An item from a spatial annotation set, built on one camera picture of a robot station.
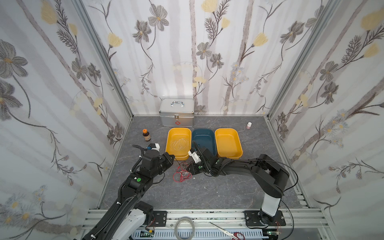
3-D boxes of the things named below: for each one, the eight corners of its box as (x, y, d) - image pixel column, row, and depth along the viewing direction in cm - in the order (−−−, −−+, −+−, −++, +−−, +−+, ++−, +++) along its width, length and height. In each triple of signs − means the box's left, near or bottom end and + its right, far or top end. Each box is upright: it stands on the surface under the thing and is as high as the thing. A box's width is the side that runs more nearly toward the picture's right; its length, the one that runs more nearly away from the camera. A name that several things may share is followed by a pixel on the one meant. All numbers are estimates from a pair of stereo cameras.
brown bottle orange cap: (145, 141, 107) (141, 133, 99) (146, 138, 109) (142, 129, 101) (150, 141, 107) (147, 133, 99) (151, 138, 109) (148, 129, 101)
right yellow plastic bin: (216, 160, 98) (217, 155, 93) (213, 133, 112) (214, 128, 107) (241, 160, 98) (244, 155, 93) (235, 133, 112) (237, 128, 107)
